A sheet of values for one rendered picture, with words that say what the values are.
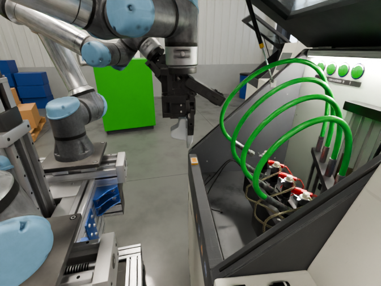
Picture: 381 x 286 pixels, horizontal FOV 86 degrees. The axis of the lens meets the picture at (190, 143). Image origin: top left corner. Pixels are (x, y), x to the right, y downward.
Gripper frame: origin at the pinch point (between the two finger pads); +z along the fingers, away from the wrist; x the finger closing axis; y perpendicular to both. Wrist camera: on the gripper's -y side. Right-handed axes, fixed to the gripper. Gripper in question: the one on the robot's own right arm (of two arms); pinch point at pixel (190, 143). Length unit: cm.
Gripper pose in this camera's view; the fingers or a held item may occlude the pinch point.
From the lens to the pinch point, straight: 57.1
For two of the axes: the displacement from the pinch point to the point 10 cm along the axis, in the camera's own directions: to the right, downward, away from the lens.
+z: 0.0, 9.1, 4.2
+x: 0.9, 4.1, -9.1
